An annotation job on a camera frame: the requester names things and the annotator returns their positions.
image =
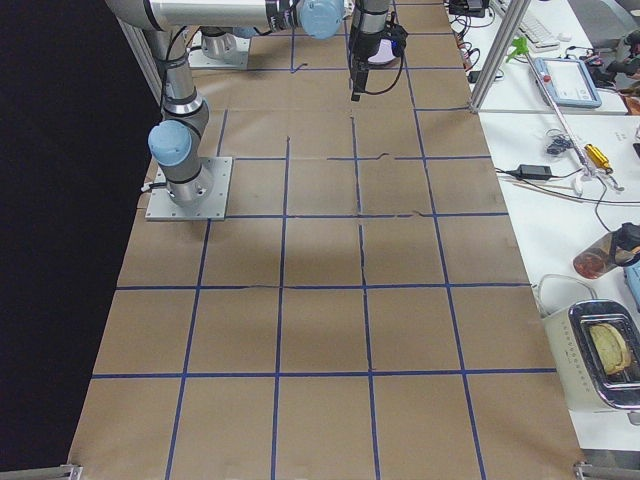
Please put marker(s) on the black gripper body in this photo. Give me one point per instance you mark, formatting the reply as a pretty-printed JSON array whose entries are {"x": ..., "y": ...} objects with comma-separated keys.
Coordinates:
[{"x": 363, "y": 49}]

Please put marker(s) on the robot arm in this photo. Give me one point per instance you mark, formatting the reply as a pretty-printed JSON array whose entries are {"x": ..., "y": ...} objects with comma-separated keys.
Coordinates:
[
  {"x": 179, "y": 41},
  {"x": 227, "y": 27}
]

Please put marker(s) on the lilac plate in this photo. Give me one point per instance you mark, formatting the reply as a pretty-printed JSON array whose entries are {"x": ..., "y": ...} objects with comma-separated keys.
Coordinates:
[{"x": 384, "y": 56}]

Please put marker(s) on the white keyboard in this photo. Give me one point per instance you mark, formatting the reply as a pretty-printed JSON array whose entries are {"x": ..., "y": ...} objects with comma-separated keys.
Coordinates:
[{"x": 539, "y": 37}]

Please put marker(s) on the black power adapter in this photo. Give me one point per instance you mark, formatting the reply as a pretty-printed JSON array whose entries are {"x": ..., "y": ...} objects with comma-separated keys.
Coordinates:
[{"x": 534, "y": 172}]

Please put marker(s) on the teach pendant tablet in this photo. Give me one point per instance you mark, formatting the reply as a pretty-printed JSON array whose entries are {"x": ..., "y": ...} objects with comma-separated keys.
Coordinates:
[{"x": 568, "y": 82}]

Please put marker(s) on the yellow tool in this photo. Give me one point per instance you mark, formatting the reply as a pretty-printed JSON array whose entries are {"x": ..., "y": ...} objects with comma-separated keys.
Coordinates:
[{"x": 598, "y": 158}]

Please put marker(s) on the white toaster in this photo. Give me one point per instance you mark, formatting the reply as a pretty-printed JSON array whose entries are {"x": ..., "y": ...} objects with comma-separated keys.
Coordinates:
[{"x": 595, "y": 345}]

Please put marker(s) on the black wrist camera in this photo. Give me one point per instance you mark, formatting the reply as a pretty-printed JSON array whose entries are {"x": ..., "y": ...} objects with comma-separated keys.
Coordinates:
[{"x": 397, "y": 35}]

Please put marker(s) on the aluminium frame post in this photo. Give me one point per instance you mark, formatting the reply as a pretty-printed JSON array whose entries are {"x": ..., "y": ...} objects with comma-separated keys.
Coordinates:
[{"x": 505, "y": 34}]

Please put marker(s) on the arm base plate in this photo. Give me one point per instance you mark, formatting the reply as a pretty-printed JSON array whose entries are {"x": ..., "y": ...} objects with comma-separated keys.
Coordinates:
[
  {"x": 226, "y": 52},
  {"x": 204, "y": 198}
]

